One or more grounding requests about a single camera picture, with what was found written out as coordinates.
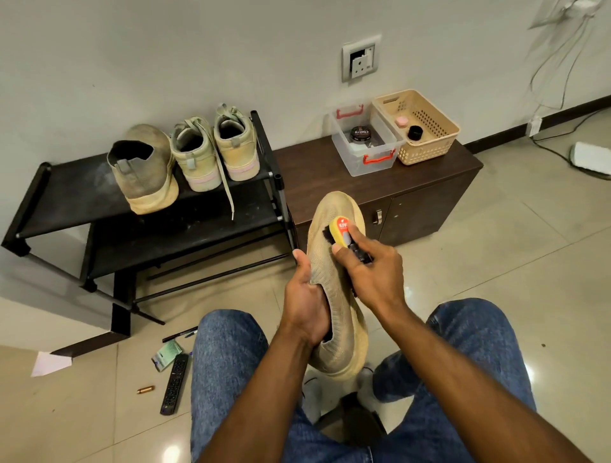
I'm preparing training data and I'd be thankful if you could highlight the black remote control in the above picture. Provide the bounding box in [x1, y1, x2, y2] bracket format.
[160, 352, 191, 416]

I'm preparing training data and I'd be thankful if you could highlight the white router box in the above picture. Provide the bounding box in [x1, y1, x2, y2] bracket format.
[569, 141, 611, 177]

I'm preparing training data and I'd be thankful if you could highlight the person's left hand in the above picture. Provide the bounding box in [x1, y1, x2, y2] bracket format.
[279, 249, 332, 347]

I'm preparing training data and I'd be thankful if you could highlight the worn tan slip-on shoe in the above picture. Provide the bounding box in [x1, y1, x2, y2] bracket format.
[106, 124, 181, 216]
[305, 191, 370, 380]

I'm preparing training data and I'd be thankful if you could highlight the person's right hand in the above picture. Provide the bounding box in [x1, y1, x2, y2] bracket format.
[329, 229, 410, 321]

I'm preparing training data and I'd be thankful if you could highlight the dark brown wooden cabinet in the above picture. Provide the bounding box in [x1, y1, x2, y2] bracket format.
[274, 134, 484, 251]

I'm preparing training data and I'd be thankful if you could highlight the white paper sheet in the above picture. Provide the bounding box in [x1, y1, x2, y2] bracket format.
[31, 351, 74, 378]

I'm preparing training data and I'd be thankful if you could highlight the green paper packet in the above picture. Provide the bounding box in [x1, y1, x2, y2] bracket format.
[151, 338, 185, 372]

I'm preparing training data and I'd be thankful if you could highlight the white cable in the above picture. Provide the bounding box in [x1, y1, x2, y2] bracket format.
[528, 10, 611, 183]

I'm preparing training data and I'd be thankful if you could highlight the pale green lace-up shoe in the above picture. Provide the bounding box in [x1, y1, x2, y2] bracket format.
[212, 103, 262, 183]
[170, 116, 237, 221]

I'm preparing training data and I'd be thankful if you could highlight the black pen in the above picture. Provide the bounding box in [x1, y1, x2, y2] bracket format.
[161, 326, 200, 343]

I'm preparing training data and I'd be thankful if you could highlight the person's left leg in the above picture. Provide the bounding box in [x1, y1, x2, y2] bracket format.
[190, 308, 369, 463]

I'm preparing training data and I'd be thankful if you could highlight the clear plastic storage box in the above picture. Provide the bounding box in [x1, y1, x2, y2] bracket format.
[328, 103, 406, 179]

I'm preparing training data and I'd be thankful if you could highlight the beige plastic basket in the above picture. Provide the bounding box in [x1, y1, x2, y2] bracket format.
[370, 88, 462, 166]

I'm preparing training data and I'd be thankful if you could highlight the black metal shoe rack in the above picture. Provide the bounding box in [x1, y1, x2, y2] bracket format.
[0, 109, 299, 359]

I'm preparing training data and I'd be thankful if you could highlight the person's leg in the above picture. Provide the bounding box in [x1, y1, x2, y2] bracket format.
[367, 298, 538, 463]
[190, 308, 369, 463]

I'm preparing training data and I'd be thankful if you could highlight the person's right forearm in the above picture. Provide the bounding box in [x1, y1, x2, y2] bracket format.
[382, 300, 593, 463]

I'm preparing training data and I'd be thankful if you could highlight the person's right leg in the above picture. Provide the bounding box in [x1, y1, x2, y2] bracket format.
[367, 298, 538, 463]

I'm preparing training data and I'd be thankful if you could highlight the black orange shoe brush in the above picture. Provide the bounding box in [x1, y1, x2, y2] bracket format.
[323, 214, 376, 268]

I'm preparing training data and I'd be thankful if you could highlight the person's left forearm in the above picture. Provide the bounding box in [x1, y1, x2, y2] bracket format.
[199, 329, 316, 463]

